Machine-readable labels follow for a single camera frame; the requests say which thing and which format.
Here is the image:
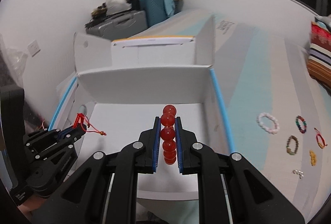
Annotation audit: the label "red cord bracelet gold tube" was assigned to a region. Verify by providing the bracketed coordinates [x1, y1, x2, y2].
[72, 113, 107, 136]

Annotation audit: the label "clear plastic bag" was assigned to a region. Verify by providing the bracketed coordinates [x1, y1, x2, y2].
[1, 48, 28, 81]

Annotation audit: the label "yellow amber bead bracelet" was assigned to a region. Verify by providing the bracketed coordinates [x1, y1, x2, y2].
[309, 149, 318, 167]

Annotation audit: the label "brown wooden bead bracelet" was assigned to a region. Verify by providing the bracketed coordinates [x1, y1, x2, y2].
[285, 135, 300, 155]

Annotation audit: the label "blue yellow cardboard box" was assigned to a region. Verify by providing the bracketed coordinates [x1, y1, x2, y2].
[48, 14, 236, 201]

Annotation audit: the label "white wall socket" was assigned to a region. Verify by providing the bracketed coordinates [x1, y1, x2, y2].
[28, 40, 40, 57]

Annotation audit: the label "striped bed sheet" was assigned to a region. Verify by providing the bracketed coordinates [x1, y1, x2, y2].
[214, 14, 330, 223]

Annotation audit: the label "teal suitcase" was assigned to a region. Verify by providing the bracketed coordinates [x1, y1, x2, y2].
[139, 0, 176, 28]

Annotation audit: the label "white pearl earrings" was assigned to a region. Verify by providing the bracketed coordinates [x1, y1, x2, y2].
[292, 169, 304, 179]

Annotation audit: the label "grey suitcase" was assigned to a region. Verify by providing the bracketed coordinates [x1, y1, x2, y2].
[85, 10, 148, 41]

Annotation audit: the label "red cord bracelet gold bar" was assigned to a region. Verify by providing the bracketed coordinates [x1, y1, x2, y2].
[314, 128, 328, 149]

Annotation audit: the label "striped red brown pillow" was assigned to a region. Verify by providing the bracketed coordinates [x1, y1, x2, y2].
[307, 17, 330, 90]

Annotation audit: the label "clutter pile on suitcases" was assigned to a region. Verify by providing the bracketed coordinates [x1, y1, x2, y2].
[85, 0, 138, 28]

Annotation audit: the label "pink white bead bracelet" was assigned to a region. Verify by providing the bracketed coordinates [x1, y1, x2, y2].
[256, 112, 280, 134]

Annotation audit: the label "large red bead bracelet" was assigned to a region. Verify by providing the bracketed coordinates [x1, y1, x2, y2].
[160, 104, 178, 165]

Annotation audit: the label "multicolour glass bead bracelet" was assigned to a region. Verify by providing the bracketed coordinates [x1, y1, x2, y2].
[296, 115, 308, 134]

